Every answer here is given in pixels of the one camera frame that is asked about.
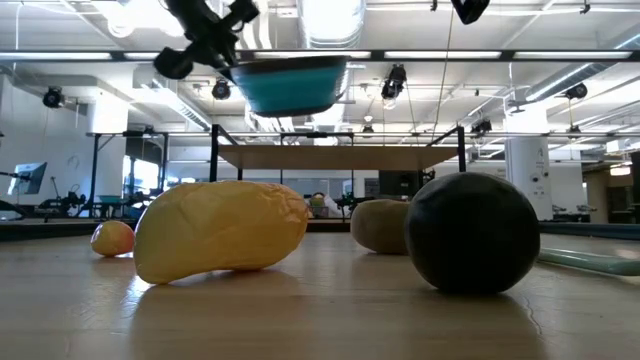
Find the black background table frame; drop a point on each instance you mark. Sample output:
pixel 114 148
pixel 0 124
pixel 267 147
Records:
pixel 94 170

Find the white round pillar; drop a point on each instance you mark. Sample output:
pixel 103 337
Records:
pixel 528 170

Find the small yellow-red peach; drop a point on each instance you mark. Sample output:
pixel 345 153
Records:
pixel 111 239

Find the wooden shelf with black legs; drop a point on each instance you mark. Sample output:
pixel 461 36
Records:
pixel 335 157

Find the silver ceiling duct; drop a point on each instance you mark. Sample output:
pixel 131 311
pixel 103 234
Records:
pixel 332 22

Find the black overhead frame rail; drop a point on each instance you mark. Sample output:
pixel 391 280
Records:
pixel 372 55

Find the yellow mango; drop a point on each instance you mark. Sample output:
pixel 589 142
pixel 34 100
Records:
pixel 215 230

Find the black ceiling spotlight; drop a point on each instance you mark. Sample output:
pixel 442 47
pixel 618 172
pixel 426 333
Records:
pixel 394 82
pixel 576 91
pixel 221 90
pixel 52 97

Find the blue bowl with grey rim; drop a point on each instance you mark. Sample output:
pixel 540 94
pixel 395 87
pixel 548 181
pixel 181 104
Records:
pixel 290 87

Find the person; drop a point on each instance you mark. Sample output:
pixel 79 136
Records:
pixel 327 205

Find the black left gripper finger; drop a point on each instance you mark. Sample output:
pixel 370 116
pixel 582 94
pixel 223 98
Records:
pixel 228 71

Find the black avocado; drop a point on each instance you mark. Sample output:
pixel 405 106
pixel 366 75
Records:
pixel 470 235

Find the computer monitor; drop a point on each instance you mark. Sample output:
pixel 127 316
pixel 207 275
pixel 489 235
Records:
pixel 29 177

